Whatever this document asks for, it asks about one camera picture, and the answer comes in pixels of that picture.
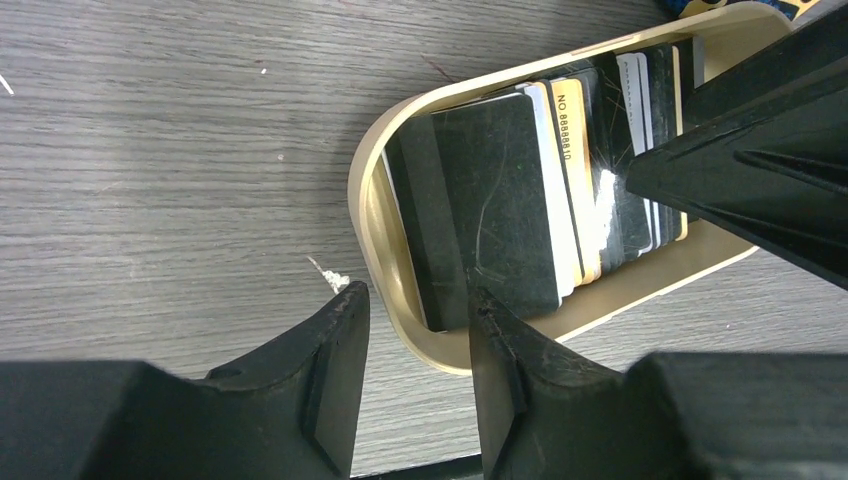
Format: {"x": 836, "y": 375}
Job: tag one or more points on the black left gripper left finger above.
{"x": 285, "y": 410}

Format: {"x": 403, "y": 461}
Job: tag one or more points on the gold numbered credit card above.
{"x": 571, "y": 121}

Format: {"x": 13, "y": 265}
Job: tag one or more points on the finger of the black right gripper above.
{"x": 768, "y": 163}

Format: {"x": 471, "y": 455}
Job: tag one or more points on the stack of dark cards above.
{"x": 636, "y": 107}

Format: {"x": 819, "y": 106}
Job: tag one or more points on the beige oval card tray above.
{"x": 731, "y": 34}

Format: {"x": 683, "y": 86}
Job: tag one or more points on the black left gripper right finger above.
{"x": 546, "y": 412}

